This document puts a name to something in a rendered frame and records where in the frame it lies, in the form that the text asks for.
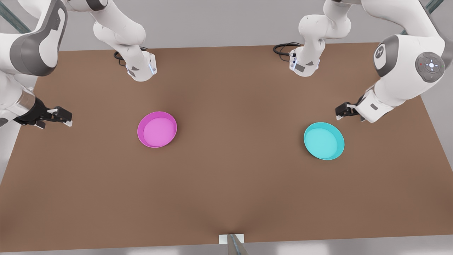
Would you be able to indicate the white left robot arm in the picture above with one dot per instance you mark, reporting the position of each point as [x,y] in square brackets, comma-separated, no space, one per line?
[407,67]

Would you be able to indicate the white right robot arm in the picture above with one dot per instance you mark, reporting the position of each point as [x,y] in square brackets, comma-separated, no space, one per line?
[33,46]

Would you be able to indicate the blue plate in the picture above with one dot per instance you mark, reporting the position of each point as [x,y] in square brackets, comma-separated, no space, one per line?
[324,141]

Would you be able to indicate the pink plate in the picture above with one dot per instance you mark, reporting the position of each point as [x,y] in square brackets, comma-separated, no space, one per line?
[157,129]

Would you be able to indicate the silver frame post with foot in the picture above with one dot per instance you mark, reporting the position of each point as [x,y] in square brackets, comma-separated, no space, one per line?
[234,244]

